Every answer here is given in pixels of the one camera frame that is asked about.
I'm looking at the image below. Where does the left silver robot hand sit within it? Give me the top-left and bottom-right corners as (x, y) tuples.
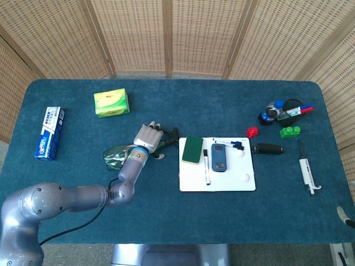
(133, 121), (166, 161)

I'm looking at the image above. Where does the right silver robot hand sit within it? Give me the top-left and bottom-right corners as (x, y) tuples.
(336, 206), (355, 226)

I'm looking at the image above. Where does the green transparent spray bottle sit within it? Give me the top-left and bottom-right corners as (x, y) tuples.
(102, 127), (179, 173)

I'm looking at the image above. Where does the pepsi cola bottle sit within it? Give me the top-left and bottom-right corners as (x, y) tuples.
(257, 99), (286, 127)

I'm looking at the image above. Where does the green yellow sponge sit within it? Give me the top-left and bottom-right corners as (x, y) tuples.
(181, 135), (204, 165)

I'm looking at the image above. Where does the green yellow tissue pack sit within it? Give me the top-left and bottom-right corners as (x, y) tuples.
(93, 88), (130, 119)

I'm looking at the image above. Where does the white pipette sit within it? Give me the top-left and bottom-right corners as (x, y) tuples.
(297, 139), (322, 197)

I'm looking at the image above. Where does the long black-capped whiteboard marker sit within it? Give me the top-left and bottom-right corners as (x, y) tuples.
(202, 149), (212, 186)

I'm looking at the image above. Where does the blue whiteboard eraser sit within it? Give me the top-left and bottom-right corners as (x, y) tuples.
(211, 143), (229, 172)

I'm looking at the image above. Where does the blue-capped whiteboard marker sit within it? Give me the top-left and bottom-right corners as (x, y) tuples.
(212, 137), (242, 147)

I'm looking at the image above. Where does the blue table cloth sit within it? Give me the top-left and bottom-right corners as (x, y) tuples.
(0, 79), (355, 245)

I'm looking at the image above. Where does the blue capped marker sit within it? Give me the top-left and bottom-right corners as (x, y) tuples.
(215, 141), (245, 151)

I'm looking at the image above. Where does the green toy block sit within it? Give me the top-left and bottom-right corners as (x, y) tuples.
(279, 126), (302, 139)

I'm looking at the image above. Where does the black stapler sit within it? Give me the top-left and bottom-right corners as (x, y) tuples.
(251, 142), (284, 155)

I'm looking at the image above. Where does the white magnetic whiteboard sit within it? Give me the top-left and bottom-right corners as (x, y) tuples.
(179, 136), (256, 192)

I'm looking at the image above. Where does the blue white toothpaste box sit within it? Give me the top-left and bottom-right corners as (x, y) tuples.
(34, 106), (66, 161)

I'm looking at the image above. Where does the black mesh pen holder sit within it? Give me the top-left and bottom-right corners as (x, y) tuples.
(277, 98), (305, 127)

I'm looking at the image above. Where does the green-label blue-capped marker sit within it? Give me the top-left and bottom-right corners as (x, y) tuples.
(285, 104), (313, 116)

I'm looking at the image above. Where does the woven bamboo folding screen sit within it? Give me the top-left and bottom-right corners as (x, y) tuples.
(0, 0), (355, 183)

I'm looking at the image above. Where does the grey robot torso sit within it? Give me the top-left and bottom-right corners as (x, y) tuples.
(110, 243), (231, 266)

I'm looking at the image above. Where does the white frame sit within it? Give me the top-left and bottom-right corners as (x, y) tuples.
(329, 243), (355, 266)

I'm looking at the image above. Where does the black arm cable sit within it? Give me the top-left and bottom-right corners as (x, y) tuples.
(38, 177), (120, 247)

